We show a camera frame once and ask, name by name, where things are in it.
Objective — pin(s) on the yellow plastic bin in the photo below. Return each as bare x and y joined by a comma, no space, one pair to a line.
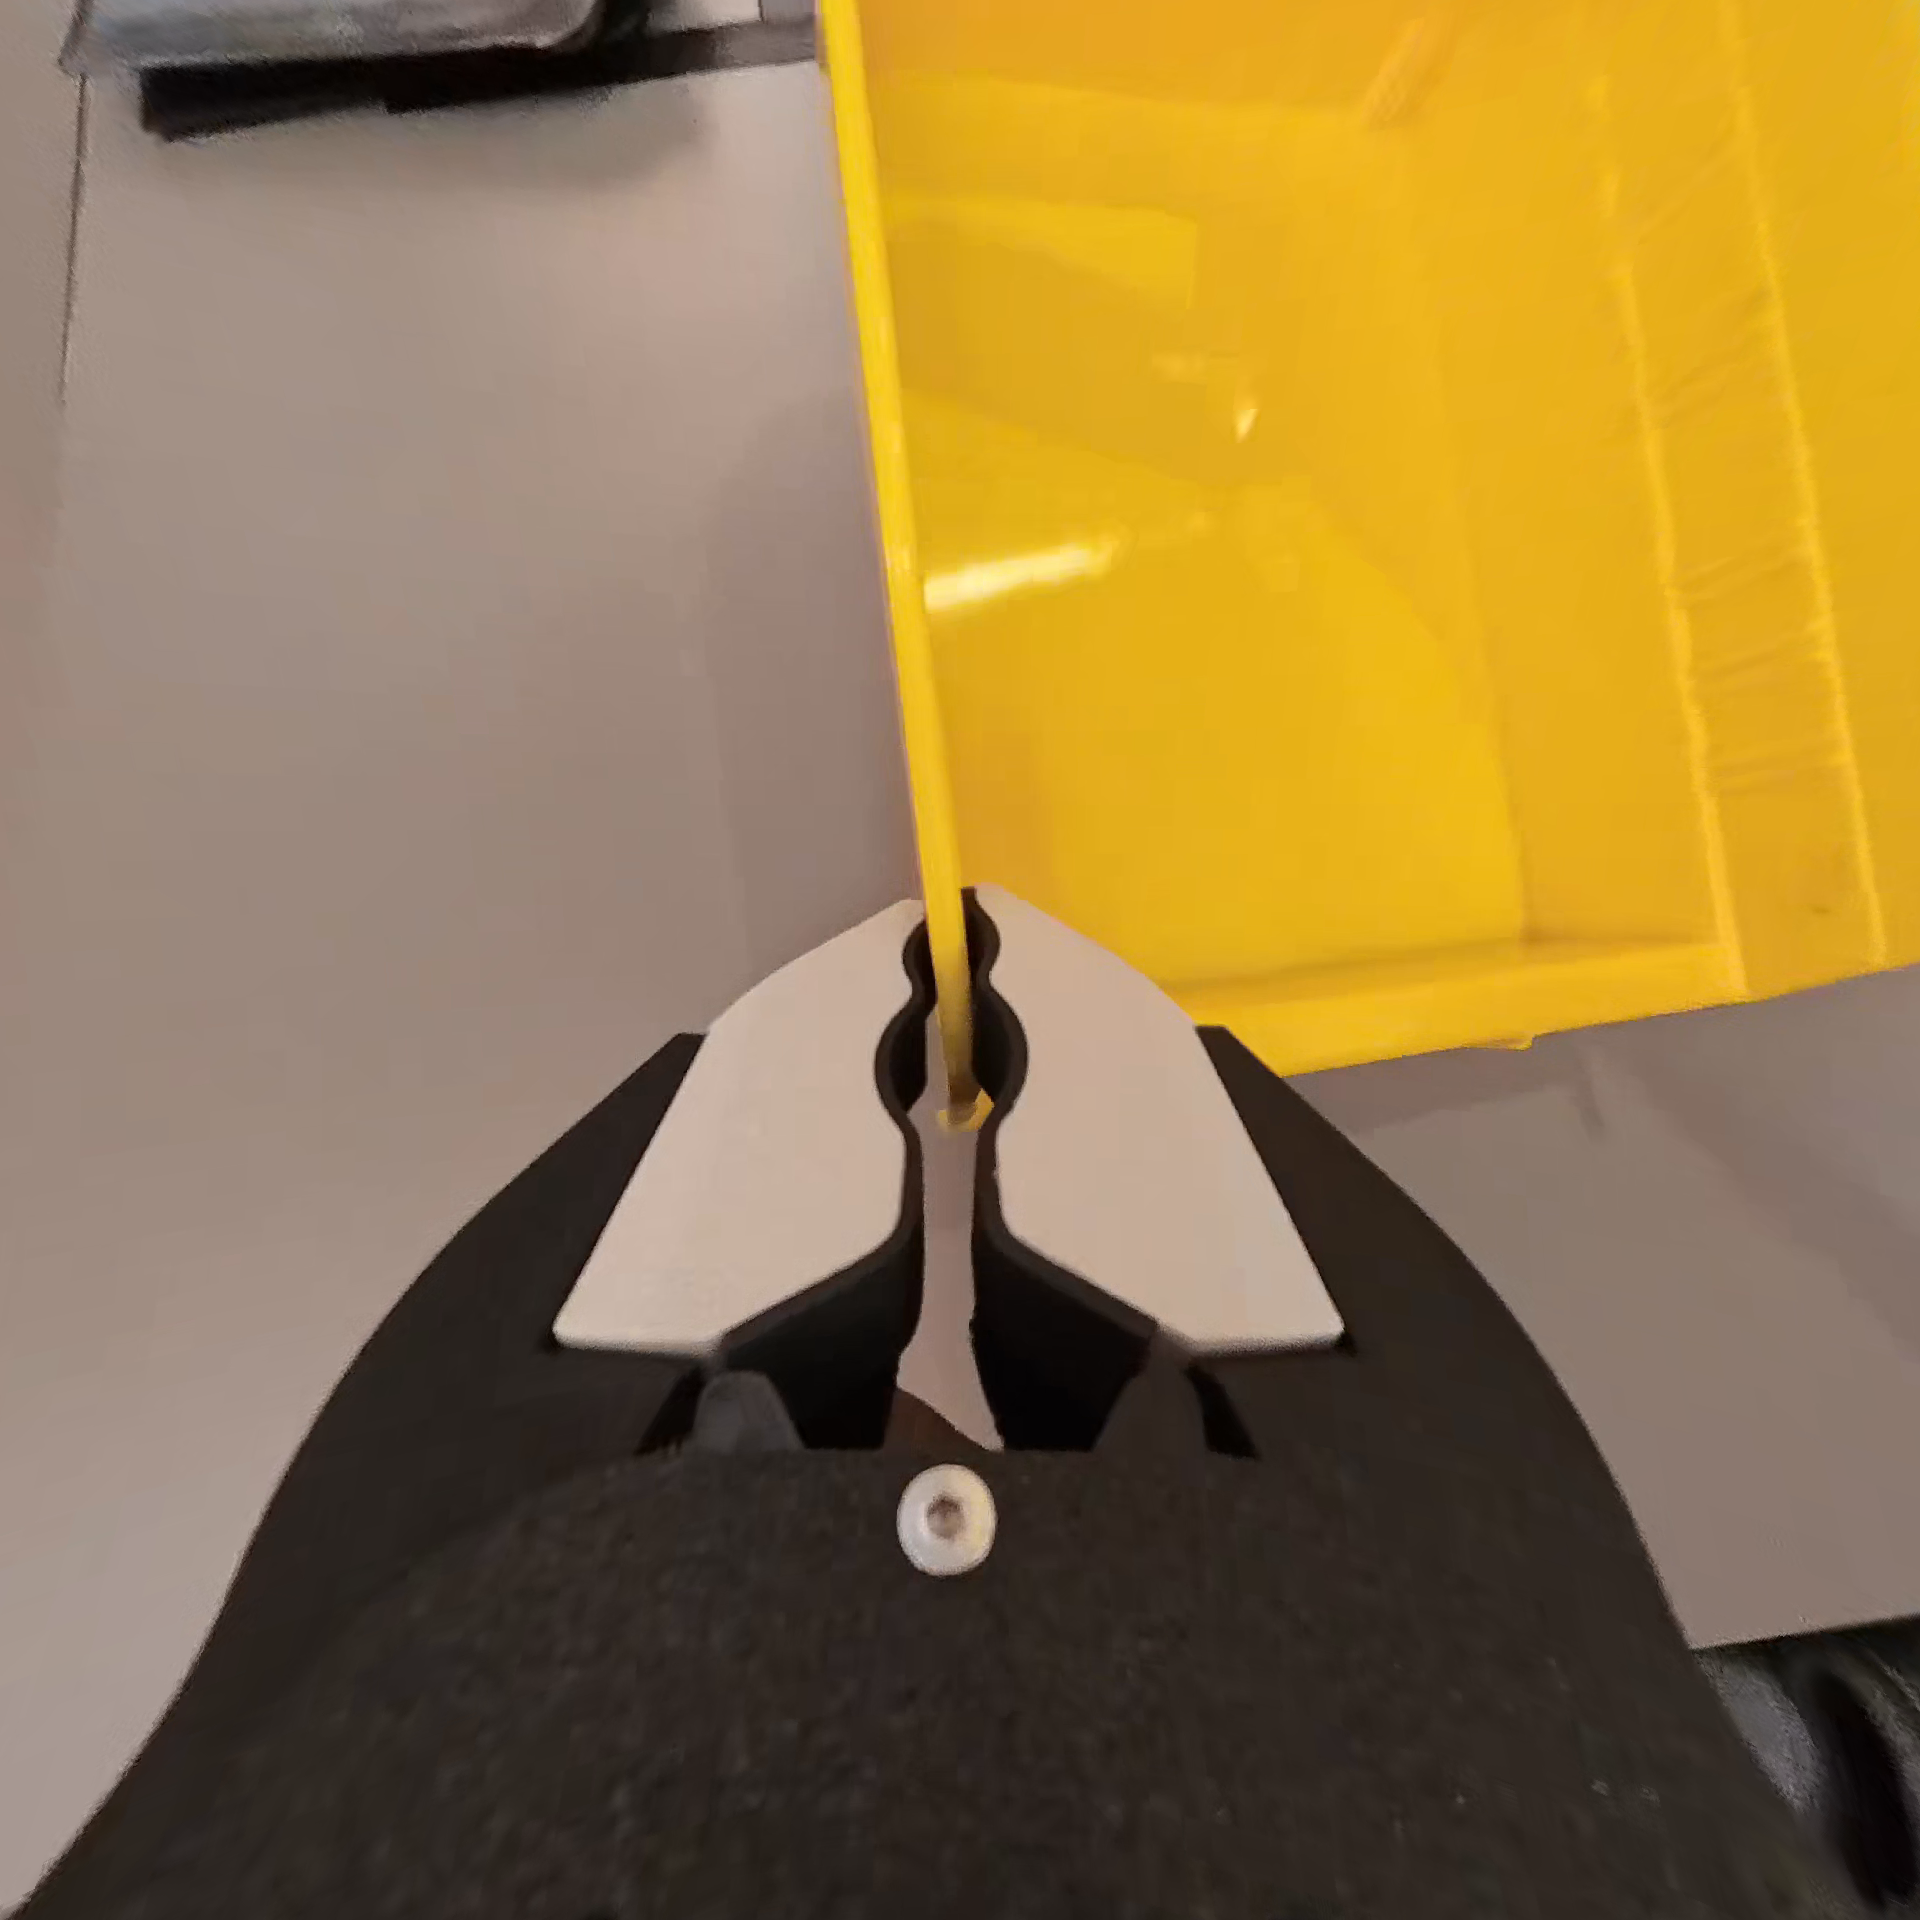
1349,524

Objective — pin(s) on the grey desk hatch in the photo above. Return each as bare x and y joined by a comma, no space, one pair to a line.
375,45

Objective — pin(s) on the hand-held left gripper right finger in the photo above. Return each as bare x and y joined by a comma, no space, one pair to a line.
1154,1184

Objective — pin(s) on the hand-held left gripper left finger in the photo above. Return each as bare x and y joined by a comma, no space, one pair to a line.
733,1184

